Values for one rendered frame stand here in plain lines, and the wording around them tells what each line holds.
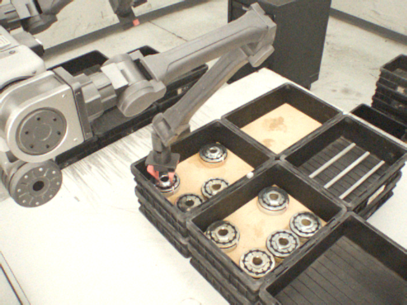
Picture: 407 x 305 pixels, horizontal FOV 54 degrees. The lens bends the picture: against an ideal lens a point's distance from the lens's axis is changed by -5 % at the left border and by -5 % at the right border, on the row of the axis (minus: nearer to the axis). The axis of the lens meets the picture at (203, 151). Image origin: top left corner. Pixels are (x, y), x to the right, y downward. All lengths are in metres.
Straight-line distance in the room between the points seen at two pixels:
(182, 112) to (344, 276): 0.66
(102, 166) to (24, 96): 1.06
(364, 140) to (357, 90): 2.00
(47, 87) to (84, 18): 3.58
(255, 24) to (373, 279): 0.79
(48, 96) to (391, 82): 2.36
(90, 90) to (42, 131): 0.11
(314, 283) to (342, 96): 2.46
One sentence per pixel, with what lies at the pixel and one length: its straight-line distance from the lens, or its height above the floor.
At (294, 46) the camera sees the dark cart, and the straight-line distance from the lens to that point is 2.95.
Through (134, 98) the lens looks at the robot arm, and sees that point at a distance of 0.78.
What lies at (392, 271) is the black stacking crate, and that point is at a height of 0.83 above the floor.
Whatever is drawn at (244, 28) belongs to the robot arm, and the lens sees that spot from 0.95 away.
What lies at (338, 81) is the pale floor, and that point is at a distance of 3.71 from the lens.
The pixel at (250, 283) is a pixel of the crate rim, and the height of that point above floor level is 0.93.
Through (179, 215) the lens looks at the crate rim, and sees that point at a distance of 1.22.
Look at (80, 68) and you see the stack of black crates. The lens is 2.87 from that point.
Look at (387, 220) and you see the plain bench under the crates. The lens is 1.63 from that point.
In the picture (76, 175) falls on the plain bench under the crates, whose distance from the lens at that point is 1.74.
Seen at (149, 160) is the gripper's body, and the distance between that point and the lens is 1.35.
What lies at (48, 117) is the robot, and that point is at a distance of 0.72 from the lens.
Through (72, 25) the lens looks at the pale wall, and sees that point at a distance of 4.27.
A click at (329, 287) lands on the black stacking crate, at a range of 1.24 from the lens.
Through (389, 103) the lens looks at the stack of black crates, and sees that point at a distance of 2.85.
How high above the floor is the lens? 1.87
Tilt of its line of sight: 41 degrees down
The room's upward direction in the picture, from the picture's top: 1 degrees counter-clockwise
